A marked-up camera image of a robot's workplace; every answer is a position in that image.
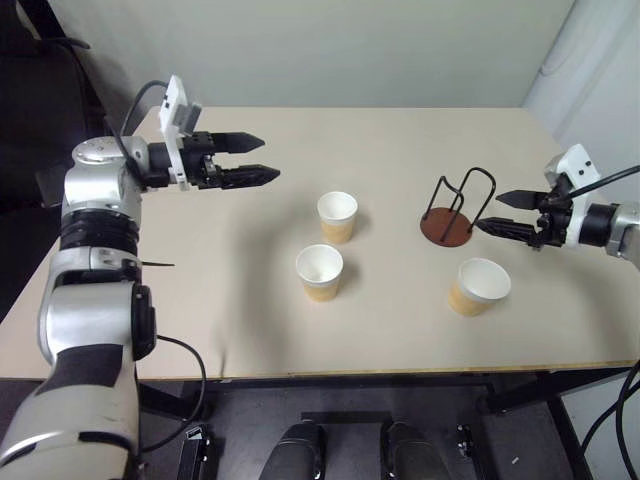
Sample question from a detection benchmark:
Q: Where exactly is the dark rounded shape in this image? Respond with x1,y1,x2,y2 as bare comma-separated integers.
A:
382,422,446,480
259,422,329,480

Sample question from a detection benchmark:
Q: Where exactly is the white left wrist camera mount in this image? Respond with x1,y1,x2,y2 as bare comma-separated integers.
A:
157,74,204,193

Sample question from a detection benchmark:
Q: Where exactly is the black flat floor plate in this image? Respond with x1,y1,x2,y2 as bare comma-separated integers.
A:
301,411,394,426

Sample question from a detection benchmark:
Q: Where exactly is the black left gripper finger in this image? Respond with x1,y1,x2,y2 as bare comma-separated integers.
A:
209,131,267,156
219,163,282,192

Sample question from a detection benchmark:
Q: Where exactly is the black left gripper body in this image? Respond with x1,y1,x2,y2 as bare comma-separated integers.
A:
180,130,225,192

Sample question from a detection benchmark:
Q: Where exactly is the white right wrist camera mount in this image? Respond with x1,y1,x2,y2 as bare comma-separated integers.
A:
543,143,604,247

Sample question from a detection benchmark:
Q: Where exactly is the black table frame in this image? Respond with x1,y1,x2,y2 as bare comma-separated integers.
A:
137,367,640,480

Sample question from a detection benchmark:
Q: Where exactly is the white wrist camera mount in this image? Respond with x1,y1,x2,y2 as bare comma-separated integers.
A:
157,74,204,193
543,143,604,247

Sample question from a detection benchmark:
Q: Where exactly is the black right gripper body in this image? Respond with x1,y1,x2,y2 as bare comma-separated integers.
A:
530,172,574,251

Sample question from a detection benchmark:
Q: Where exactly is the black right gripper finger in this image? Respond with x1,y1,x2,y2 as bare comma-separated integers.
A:
495,188,544,212
474,217,539,247

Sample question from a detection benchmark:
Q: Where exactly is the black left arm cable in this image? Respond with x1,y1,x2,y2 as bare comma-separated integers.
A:
110,79,208,451

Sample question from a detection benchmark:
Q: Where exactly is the brown cup holder rack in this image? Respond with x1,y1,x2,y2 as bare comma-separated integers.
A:
418,166,498,249

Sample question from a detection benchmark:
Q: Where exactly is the brown and white paper cup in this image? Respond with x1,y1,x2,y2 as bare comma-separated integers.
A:
447,257,512,318
316,191,359,245
295,244,345,304

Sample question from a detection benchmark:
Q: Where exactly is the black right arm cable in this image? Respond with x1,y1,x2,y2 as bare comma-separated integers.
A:
569,165,640,199

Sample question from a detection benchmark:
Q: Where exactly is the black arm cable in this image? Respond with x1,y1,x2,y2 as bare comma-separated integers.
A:
569,165,640,199
110,79,208,451

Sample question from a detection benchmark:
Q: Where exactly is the black caster bracket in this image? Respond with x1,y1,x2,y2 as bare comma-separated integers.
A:
455,423,475,462
179,423,217,480

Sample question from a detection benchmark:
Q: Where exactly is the black hanging cable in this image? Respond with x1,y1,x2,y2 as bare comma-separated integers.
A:
581,359,640,474

